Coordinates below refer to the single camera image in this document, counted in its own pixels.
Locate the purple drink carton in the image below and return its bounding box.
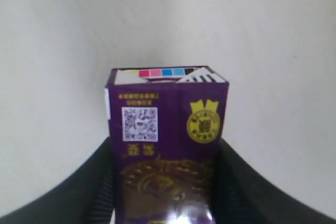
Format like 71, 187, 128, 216
104, 66, 229, 223

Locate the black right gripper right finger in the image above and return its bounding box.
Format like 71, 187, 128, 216
212, 140, 335, 223

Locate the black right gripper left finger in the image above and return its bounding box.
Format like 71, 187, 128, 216
1, 139, 114, 223

